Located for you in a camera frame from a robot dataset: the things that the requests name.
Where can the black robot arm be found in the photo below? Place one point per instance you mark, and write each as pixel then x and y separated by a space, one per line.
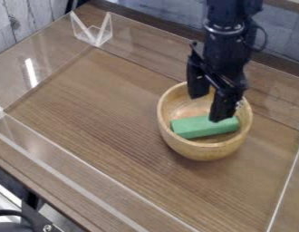
pixel 230 12

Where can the green rectangular block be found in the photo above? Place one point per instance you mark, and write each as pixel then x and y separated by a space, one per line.
pixel 199 126

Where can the wooden bowl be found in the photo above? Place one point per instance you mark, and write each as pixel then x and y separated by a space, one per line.
pixel 175 106

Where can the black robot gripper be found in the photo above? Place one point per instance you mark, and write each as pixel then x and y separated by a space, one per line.
pixel 216 66

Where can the clear acrylic tray wall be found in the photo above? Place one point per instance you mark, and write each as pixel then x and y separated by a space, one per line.
pixel 97 201

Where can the clear acrylic corner bracket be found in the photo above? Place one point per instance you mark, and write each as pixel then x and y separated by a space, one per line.
pixel 92 34

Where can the black metal table clamp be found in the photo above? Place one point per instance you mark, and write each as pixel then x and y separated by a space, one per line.
pixel 20 205

